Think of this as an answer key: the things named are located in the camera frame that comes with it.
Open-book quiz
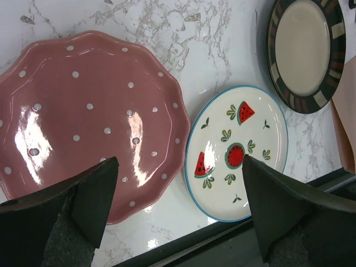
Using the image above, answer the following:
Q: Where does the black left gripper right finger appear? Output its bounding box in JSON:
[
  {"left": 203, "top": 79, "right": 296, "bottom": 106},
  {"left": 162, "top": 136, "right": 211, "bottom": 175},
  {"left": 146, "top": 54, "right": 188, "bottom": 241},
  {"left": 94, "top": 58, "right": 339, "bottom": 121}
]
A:
[{"left": 242, "top": 155, "right": 355, "bottom": 266}]

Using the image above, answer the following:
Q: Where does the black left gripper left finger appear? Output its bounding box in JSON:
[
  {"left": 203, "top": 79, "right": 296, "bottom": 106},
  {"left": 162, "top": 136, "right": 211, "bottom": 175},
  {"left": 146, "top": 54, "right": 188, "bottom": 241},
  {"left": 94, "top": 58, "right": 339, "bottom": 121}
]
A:
[{"left": 1, "top": 157, "right": 119, "bottom": 266}]

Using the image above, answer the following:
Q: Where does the white watermelon plate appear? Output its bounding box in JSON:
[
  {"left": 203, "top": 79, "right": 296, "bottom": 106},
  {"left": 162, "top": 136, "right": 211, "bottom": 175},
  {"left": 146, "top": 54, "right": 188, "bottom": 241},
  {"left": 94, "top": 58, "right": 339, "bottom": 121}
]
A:
[{"left": 184, "top": 85, "right": 289, "bottom": 223}]

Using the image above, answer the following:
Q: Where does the pink polka dot plate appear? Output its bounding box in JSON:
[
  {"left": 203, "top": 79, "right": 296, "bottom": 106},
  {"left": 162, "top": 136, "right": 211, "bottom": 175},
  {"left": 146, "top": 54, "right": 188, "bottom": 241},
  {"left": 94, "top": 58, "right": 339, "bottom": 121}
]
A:
[{"left": 1, "top": 31, "right": 190, "bottom": 224}]

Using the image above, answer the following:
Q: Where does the black rimmed cream plate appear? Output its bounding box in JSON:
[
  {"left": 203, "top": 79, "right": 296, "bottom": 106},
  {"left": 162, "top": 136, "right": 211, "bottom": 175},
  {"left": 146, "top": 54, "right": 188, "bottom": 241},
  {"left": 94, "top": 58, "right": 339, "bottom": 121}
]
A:
[{"left": 267, "top": 0, "right": 346, "bottom": 114}]

